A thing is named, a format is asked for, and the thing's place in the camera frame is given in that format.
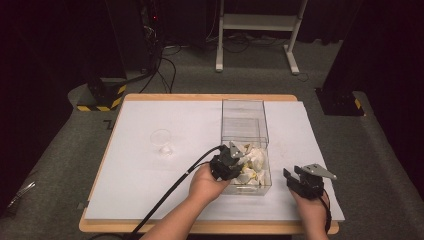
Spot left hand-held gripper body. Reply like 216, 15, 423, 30
209, 140, 247, 182

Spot black yellow striped base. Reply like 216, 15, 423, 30
76, 78, 128, 113

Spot pile of white packets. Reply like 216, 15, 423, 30
232, 143, 270, 186

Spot black floor cables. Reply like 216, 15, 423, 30
138, 43, 183, 95

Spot wooden table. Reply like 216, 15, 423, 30
78, 93, 340, 235

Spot person's right hand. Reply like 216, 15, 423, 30
289, 189, 329, 231

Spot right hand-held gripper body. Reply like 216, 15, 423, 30
293, 163, 338, 200

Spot metal rods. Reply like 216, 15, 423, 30
4, 181, 37, 212

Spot clear plastic cup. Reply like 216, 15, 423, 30
149, 128, 175, 158

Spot white table sheet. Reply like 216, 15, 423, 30
83, 99, 346, 223

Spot clear plastic box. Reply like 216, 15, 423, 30
219, 99, 273, 197

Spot black equipment cabinet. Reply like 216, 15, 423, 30
105, 0, 163, 73

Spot white metal stand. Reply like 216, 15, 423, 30
215, 0, 309, 75

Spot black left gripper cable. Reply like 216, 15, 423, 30
127, 144, 224, 240

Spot black square base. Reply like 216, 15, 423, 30
314, 87, 365, 117

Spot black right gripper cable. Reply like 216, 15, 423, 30
319, 191, 333, 235

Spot person's left hand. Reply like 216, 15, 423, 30
188, 163, 231, 206

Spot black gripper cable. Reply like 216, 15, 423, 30
319, 191, 333, 235
127, 144, 224, 240

